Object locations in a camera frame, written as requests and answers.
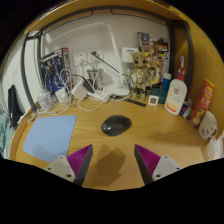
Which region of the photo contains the large white charger block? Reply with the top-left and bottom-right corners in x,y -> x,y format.
71,79 -> 88,101

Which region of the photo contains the white printed mug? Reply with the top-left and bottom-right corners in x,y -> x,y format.
198,110 -> 219,141

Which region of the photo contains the white cube charger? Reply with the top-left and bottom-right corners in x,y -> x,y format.
54,87 -> 69,104

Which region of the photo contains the blue tube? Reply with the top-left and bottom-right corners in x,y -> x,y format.
161,72 -> 172,92

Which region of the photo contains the white desk lamp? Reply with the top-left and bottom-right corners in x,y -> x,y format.
43,21 -> 134,98

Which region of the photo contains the small white square clock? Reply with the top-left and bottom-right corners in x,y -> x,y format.
147,94 -> 160,107

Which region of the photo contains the white cable bundle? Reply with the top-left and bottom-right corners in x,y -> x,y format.
34,68 -> 111,116

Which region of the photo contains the small clear plastic bag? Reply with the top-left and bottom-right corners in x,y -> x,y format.
27,113 -> 37,124

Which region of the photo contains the white wall socket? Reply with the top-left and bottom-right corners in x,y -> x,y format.
87,49 -> 104,64
72,52 -> 88,67

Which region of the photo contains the black ruler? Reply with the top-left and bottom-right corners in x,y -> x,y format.
124,97 -> 147,108

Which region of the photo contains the small blue white box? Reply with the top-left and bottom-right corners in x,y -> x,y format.
179,99 -> 193,118

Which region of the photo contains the light blue mouse pad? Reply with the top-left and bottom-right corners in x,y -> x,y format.
22,114 -> 78,163

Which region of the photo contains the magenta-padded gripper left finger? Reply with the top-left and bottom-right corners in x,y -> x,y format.
43,143 -> 94,187

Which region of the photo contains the dark grey metal desk frame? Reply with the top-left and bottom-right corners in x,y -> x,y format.
19,5 -> 195,113

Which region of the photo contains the robot model kit box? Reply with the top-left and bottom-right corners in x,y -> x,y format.
39,47 -> 71,95

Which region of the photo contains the white paper packet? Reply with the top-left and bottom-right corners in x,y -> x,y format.
204,131 -> 224,161

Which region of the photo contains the colourful printed box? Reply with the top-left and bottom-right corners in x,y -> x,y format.
137,31 -> 170,81

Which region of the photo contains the black computer mouse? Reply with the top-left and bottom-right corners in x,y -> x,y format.
100,114 -> 133,137

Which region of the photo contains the white electric toothbrush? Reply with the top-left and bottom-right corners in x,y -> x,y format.
178,55 -> 186,73

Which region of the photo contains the green plug with cable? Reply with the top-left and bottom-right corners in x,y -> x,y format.
90,50 -> 129,77

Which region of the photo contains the teal round container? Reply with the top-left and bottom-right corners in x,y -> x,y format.
148,87 -> 168,104

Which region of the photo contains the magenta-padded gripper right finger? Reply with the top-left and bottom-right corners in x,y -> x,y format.
134,143 -> 183,185

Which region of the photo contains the teal cloth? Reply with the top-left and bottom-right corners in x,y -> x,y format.
0,111 -> 16,158

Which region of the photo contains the white wall-mounted box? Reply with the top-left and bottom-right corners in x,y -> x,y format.
121,46 -> 139,64

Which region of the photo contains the tan brick-built tree figure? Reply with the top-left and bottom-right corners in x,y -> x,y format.
129,50 -> 149,102

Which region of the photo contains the black bag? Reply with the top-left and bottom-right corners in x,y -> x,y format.
7,84 -> 24,129

